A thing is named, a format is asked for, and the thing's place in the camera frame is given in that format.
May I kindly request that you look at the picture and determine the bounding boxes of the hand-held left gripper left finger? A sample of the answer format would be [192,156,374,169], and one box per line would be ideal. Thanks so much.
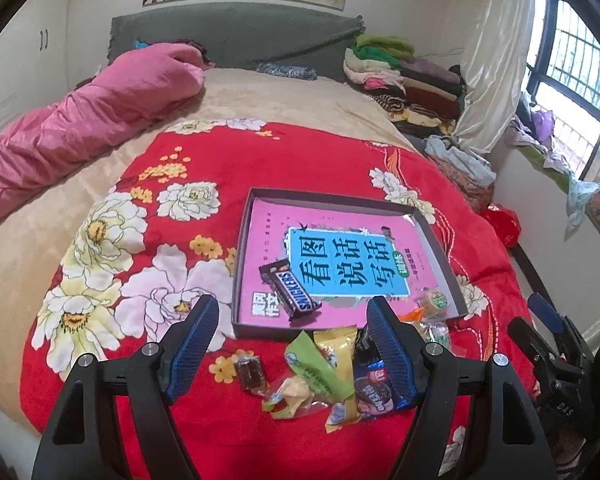
[31,294,221,480]

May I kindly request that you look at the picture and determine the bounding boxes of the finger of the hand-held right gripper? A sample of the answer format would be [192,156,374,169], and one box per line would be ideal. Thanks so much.
[526,293,581,347]
[507,316,563,378]

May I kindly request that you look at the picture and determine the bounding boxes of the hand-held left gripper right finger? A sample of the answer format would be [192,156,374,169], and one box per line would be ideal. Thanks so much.
[366,296,556,480]

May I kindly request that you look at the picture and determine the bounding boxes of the yellow snack packet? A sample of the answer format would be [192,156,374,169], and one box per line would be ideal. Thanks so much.
[312,325,363,434]

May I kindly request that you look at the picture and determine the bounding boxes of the shallow grey cardboard box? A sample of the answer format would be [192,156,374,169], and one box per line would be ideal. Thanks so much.
[231,188,469,342]

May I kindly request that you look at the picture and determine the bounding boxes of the brown chocolate bar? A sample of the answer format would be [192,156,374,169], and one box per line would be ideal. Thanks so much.
[258,258,323,322]

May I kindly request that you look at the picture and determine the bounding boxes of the blue cookie packet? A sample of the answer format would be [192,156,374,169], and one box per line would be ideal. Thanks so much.
[352,330,417,417]

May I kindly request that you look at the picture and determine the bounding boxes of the small green white packet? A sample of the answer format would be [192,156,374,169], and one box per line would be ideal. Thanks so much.
[415,321,451,352]

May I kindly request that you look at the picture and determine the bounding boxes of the small brown wrapped candy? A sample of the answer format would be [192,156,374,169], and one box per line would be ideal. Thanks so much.
[232,352,269,394]

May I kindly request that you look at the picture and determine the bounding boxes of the green snack packet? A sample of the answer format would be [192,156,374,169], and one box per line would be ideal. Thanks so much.
[285,331,357,407]

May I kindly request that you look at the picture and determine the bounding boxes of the red plastic bag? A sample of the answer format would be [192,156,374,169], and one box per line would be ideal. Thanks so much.
[481,203,522,249]

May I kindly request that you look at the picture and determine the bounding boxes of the pale yellow candy wrapper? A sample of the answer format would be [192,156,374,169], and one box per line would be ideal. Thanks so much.
[261,377,327,419]

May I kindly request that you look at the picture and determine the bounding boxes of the clothes heap on windowsill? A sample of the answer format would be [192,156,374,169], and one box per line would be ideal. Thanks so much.
[510,102,600,263]

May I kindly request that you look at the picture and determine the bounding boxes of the pink book with blue panel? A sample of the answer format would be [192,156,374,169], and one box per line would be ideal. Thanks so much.
[249,198,453,322]

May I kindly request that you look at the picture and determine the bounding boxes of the grey white clothing pile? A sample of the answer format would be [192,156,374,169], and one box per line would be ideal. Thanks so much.
[424,132,499,216]

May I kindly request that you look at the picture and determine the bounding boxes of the purple plastic bag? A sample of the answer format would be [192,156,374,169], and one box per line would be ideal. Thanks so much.
[530,110,557,142]

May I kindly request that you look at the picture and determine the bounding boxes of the red floral blanket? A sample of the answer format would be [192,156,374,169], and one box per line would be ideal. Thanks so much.
[17,119,537,480]

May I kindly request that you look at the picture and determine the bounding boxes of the barred window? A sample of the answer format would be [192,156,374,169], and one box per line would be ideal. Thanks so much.
[524,0,600,188]

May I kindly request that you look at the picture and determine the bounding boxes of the cream satin curtain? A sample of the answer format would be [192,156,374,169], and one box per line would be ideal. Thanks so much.
[454,0,539,157]

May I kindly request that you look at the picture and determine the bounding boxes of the stack of folded clothes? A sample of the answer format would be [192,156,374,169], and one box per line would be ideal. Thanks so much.
[342,35,467,137]

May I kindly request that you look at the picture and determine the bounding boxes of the beige bed sheet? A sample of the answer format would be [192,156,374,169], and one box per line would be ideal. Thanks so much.
[0,66,427,436]

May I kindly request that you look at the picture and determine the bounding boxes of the pink quilt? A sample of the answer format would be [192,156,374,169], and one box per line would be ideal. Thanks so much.
[0,42,207,237]

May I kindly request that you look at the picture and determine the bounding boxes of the blue patterned cloth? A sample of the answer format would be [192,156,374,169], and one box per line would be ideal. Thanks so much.
[255,62,317,81]

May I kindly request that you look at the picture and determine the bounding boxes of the dark folded garment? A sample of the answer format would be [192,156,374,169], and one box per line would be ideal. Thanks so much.
[172,37,216,69]

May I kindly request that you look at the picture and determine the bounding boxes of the grey padded headboard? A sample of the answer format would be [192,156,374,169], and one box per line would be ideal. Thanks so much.
[107,7,367,84]

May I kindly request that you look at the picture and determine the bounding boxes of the white wardrobe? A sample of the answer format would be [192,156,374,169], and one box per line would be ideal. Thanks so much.
[0,0,77,147]

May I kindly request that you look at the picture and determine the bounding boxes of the dark wooden bed frame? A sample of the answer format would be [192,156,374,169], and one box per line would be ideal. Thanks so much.
[509,244,563,313]

